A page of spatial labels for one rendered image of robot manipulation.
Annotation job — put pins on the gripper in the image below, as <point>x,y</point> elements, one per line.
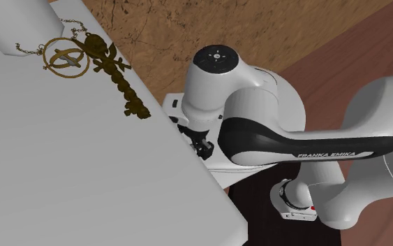
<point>201,146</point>

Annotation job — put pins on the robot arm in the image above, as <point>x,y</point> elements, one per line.
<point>250,102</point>

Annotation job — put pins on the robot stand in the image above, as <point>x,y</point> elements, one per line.
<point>260,221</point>

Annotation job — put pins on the dark bronze ornate key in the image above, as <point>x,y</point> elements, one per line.
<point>121,81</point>

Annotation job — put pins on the white table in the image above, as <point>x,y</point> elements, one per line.
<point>80,163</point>

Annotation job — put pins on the white cylinder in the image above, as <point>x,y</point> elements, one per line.
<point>15,24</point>

